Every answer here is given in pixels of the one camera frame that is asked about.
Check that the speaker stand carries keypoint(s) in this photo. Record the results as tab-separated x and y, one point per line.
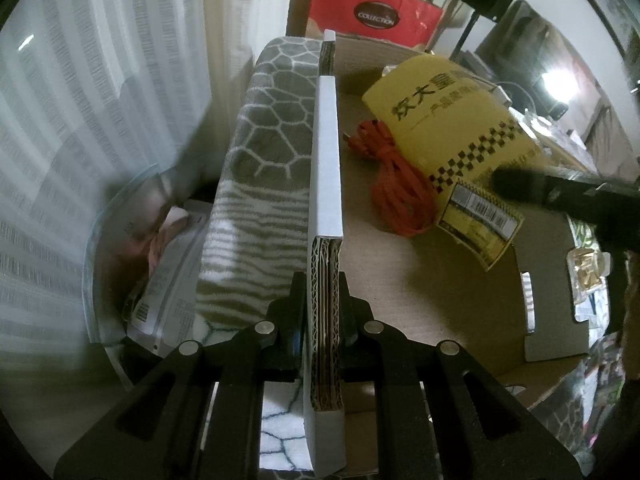
465	35

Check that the printed papers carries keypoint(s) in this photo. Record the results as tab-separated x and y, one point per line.
170	285

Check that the red chocolate gift box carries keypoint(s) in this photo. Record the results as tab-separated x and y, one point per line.
350	5

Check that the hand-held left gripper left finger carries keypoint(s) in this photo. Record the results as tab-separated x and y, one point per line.
287	330

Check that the grey patterned blanket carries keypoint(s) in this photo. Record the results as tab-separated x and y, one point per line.
270	125

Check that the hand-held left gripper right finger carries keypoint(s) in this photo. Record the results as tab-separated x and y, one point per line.
352	325

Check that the white cardboard box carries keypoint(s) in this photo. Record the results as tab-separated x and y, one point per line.
327	160

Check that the television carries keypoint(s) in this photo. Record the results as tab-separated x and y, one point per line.
530	35

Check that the yellow plastic bag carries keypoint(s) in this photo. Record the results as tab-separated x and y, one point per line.
440	125

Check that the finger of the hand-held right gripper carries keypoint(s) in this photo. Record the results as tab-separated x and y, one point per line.
522	185

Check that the white curtain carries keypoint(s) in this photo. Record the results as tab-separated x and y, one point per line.
100	110

